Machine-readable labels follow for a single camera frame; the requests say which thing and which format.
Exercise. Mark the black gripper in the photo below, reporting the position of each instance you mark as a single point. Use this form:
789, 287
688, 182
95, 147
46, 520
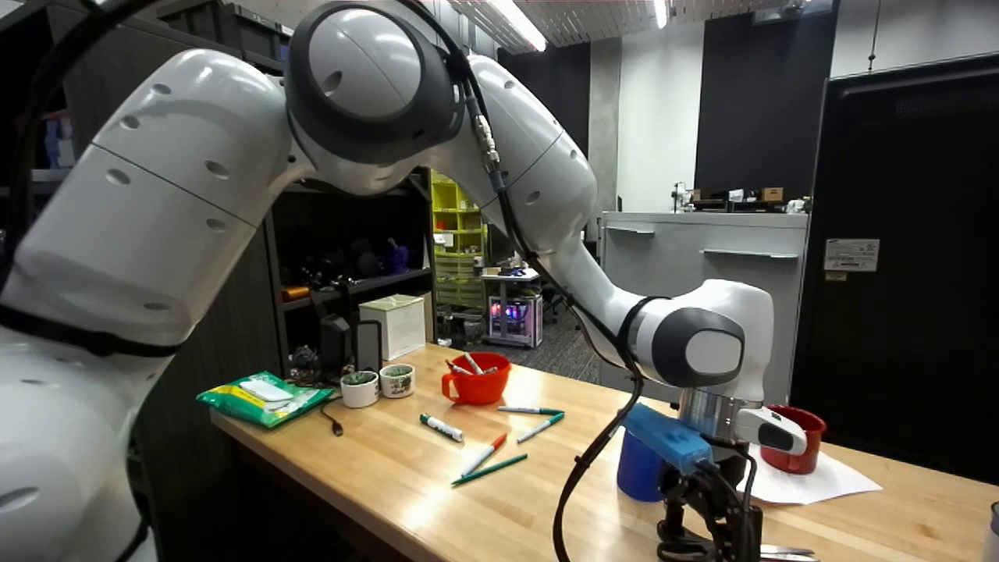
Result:
720, 482

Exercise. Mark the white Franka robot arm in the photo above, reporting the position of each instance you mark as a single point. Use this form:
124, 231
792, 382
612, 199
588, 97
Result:
208, 206

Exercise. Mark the dark red mug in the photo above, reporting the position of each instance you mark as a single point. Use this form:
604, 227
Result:
807, 453

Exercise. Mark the white paper sheet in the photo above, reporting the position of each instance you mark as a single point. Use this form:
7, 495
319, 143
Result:
822, 478

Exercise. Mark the green pen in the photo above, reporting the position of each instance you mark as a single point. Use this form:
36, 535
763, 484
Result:
545, 425
492, 468

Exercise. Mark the silver pen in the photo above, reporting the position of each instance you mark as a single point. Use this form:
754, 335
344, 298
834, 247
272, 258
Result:
525, 410

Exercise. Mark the orange pen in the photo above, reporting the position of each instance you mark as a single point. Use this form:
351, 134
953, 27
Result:
487, 453

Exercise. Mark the black cabinet door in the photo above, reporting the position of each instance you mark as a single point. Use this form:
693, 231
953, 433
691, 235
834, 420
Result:
917, 343

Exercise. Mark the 3D printer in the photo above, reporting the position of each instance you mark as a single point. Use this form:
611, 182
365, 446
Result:
513, 319

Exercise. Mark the white marker green cap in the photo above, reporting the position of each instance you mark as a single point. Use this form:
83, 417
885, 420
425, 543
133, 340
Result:
440, 429

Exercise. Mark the pale spoon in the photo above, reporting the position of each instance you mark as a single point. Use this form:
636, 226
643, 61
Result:
471, 364

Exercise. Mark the white paper label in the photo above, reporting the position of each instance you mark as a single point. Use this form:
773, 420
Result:
852, 258

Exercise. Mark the small white plant pot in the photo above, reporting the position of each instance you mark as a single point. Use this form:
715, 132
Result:
359, 391
396, 382

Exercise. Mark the white box device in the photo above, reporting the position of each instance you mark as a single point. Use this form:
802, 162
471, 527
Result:
399, 325

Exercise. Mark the yellow storage bin rack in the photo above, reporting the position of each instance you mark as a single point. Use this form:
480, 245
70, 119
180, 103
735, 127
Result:
458, 250

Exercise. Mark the black desktop speaker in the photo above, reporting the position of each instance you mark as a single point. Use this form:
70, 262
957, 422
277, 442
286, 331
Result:
336, 348
370, 343

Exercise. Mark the dark blue jug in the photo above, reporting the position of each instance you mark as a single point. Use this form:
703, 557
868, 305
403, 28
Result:
396, 258

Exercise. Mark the green wipes packet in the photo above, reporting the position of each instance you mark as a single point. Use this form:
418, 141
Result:
260, 397

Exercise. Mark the ceiling strip light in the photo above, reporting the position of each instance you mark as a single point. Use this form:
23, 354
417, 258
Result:
519, 21
662, 14

